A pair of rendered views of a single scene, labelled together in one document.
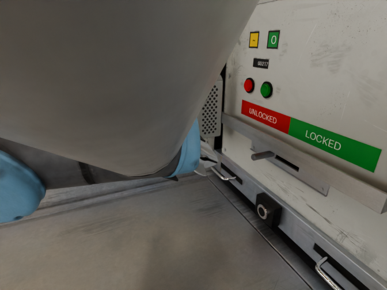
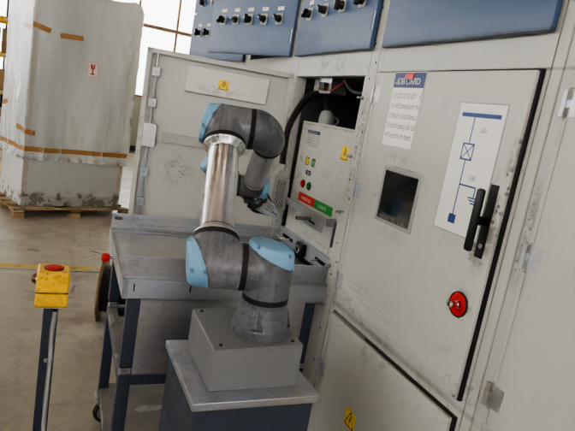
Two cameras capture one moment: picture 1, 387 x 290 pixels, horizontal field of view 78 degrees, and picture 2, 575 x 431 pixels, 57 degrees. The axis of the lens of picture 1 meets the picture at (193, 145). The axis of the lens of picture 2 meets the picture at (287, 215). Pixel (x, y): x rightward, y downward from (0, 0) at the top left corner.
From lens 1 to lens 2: 1.63 m
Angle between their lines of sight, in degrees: 13
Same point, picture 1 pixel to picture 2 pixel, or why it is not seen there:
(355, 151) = (328, 209)
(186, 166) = (263, 194)
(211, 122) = (280, 201)
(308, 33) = (322, 163)
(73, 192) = (188, 228)
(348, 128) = (328, 201)
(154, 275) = not seen: hidden behind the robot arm
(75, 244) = not seen: hidden behind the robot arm
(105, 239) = not seen: hidden behind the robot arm
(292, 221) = (309, 250)
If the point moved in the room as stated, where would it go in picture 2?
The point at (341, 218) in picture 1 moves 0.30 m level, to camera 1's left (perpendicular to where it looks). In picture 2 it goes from (323, 240) to (245, 227)
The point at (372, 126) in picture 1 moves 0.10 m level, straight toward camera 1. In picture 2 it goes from (332, 199) to (316, 200)
